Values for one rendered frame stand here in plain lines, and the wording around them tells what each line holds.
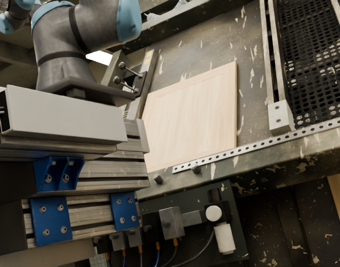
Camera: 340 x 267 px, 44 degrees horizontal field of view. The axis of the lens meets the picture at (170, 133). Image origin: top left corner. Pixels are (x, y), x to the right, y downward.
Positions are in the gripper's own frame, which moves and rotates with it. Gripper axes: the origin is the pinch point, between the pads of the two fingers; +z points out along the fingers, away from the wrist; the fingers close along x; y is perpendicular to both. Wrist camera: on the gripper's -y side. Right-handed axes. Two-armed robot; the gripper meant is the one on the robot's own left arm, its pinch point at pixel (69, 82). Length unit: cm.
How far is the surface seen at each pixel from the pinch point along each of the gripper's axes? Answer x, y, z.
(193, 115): -39, 10, 32
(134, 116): -10.3, 15.9, 25.2
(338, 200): -83, -9, 71
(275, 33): -75, 37, 19
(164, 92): -21.2, 30.3, 22.5
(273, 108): -74, -6, 36
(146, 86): -9.0, 38.9, 17.8
